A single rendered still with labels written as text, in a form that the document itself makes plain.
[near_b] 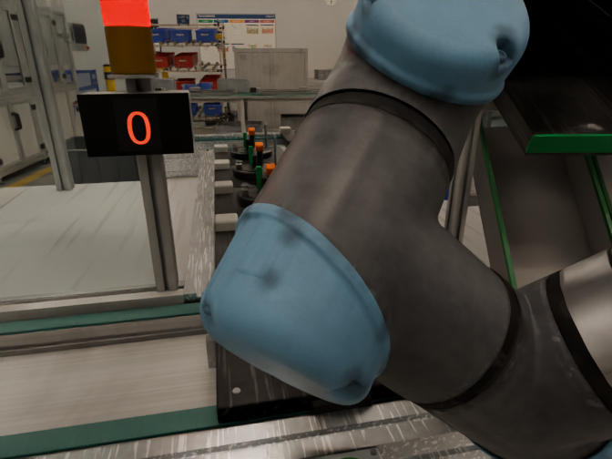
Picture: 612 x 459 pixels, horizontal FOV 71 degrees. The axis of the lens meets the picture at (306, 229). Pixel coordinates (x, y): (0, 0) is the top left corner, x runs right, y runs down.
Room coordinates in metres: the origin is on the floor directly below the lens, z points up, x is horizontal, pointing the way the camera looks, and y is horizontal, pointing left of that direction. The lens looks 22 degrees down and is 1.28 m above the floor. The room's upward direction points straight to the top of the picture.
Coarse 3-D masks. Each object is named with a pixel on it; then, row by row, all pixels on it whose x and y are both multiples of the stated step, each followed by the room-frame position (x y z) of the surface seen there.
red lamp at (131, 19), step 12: (108, 0) 0.51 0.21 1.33; (120, 0) 0.51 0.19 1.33; (132, 0) 0.52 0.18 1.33; (144, 0) 0.53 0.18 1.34; (108, 12) 0.51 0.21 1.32; (120, 12) 0.51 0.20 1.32; (132, 12) 0.51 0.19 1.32; (144, 12) 0.53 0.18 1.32; (108, 24) 0.51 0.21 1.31; (120, 24) 0.51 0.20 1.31; (132, 24) 0.51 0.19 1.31; (144, 24) 0.52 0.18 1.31
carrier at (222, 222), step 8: (216, 216) 0.79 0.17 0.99; (224, 216) 0.79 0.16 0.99; (232, 216) 0.79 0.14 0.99; (216, 224) 0.76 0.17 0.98; (224, 224) 0.76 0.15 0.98; (232, 224) 0.76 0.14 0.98; (216, 232) 0.75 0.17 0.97; (224, 232) 0.75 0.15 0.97; (232, 232) 0.75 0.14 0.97; (216, 240) 0.71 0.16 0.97; (224, 240) 0.71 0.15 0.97; (216, 248) 0.68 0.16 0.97; (224, 248) 0.68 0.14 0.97; (216, 256) 0.65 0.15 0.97; (216, 264) 0.62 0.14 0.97
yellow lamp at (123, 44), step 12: (108, 36) 0.51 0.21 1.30; (120, 36) 0.51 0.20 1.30; (132, 36) 0.51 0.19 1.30; (144, 36) 0.52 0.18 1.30; (108, 48) 0.52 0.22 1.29; (120, 48) 0.51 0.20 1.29; (132, 48) 0.51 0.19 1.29; (144, 48) 0.52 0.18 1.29; (120, 60) 0.51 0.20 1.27; (132, 60) 0.51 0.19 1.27; (144, 60) 0.52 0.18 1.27; (120, 72) 0.51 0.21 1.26; (132, 72) 0.51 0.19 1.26; (144, 72) 0.52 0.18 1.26; (156, 72) 0.54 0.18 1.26
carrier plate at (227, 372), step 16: (224, 352) 0.40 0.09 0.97; (224, 368) 0.37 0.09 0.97; (240, 368) 0.37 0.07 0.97; (256, 368) 0.37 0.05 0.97; (224, 384) 0.35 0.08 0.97; (240, 384) 0.35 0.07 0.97; (256, 384) 0.35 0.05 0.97; (272, 384) 0.35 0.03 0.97; (288, 384) 0.35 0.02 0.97; (224, 400) 0.33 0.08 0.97; (240, 400) 0.33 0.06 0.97; (256, 400) 0.33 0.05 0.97; (272, 400) 0.33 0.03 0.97; (288, 400) 0.33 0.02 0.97; (304, 400) 0.33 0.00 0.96; (224, 416) 0.32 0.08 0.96; (240, 416) 0.32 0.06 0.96; (256, 416) 0.32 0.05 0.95
